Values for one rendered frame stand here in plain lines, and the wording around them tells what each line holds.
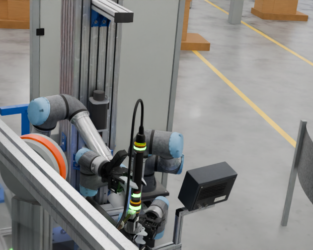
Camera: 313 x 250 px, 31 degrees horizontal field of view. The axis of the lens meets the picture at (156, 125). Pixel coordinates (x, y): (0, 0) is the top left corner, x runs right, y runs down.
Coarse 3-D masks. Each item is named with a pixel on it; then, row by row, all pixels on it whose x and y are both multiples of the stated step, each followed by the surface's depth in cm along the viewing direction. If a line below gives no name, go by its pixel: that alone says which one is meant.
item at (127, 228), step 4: (128, 212) 212; (132, 216) 211; (136, 216) 214; (128, 220) 213; (132, 220) 212; (128, 224) 215; (132, 224) 214; (140, 224) 221; (124, 228) 219; (128, 228) 216; (132, 228) 215; (136, 228) 218; (140, 228) 218; (128, 232) 217; (132, 232) 216; (136, 232) 216
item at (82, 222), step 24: (0, 120) 116; (0, 144) 106; (24, 144) 106; (24, 168) 98; (48, 168) 97; (48, 192) 90; (72, 192) 90; (72, 216) 84; (96, 216) 84; (96, 240) 78; (120, 240) 79
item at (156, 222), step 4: (148, 212) 251; (152, 212) 250; (148, 216) 250; (152, 216) 251; (156, 216) 250; (144, 220) 243; (148, 220) 244; (152, 220) 245; (156, 220) 248; (160, 220) 249; (144, 224) 243; (148, 224) 243; (152, 224) 242; (156, 224) 242; (160, 224) 250; (148, 228) 241; (152, 228) 242; (156, 228) 246; (148, 232) 243; (152, 232) 242; (156, 232) 246; (144, 236) 243; (148, 236) 243; (152, 236) 242; (152, 240) 243
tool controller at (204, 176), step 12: (204, 168) 287; (216, 168) 289; (228, 168) 292; (192, 180) 279; (204, 180) 279; (216, 180) 282; (228, 180) 288; (180, 192) 289; (192, 192) 281; (204, 192) 282; (216, 192) 288; (228, 192) 295; (192, 204) 283; (204, 204) 287
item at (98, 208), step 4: (88, 196) 216; (88, 200) 213; (92, 200) 216; (92, 204) 213; (96, 204) 215; (96, 208) 213; (100, 208) 215; (100, 212) 213; (104, 212) 215; (104, 216) 213; (108, 216) 215; (108, 220) 213; (112, 220) 215; (112, 224) 213; (116, 224) 215; (120, 232) 214; (124, 232) 216
